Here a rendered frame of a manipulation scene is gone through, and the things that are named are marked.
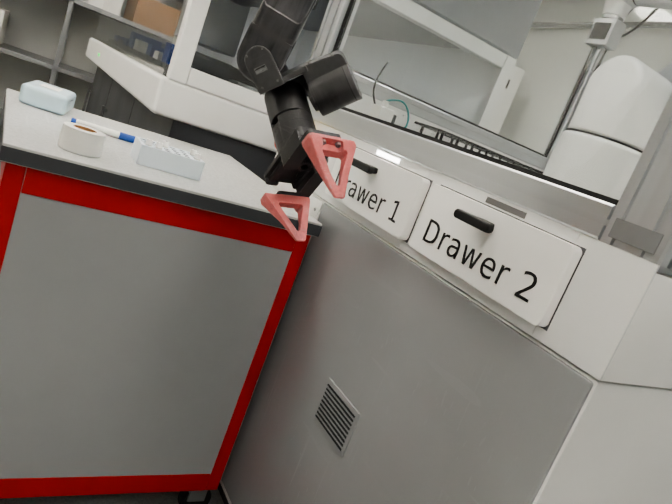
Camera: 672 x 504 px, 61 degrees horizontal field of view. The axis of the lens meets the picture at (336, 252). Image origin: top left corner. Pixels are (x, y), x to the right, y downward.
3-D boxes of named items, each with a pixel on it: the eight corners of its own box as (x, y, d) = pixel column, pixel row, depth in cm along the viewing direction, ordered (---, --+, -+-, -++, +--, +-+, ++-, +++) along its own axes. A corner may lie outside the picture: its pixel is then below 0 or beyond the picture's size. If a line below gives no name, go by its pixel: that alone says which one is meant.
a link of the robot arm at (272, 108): (273, 110, 83) (255, 86, 78) (317, 90, 81) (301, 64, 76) (283, 148, 79) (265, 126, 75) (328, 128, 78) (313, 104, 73)
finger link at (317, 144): (341, 223, 72) (324, 163, 76) (373, 190, 67) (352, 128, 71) (294, 218, 68) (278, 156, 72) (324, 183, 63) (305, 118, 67)
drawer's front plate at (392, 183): (399, 239, 97) (424, 178, 95) (323, 192, 121) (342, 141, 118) (407, 242, 98) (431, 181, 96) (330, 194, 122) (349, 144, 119)
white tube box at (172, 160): (136, 163, 107) (141, 144, 107) (130, 154, 114) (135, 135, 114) (199, 181, 114) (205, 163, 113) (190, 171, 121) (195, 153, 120)
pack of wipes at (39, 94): (63, 116, 127) (69, 97, 126) (16, 101, 124) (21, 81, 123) (73, 110, 141) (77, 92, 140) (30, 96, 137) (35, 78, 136)
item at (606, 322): (599, 380, 65) (658, 265, 62) (272, 165, 148) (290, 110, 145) (865, 411, 117) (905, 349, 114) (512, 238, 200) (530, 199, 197)
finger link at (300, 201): (314, 251, 77) (299, 193, 81) (342, 222, 72) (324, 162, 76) (269, 248, 73) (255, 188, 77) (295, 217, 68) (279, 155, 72)
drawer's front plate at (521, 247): (537, 327, 71) (576, 246, 69) (407, 245, 95) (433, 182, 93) (546, 329, 72) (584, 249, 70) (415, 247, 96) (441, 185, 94)
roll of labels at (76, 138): (80, 145, 104) (86, 124, 104) (108, 159, 102) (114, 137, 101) (48, 141, 98) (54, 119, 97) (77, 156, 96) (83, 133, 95)
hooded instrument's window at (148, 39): (164, 76, 162) (213, -91, 152) (93, 37, 307) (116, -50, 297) (452, 180, 224) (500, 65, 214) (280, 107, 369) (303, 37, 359)
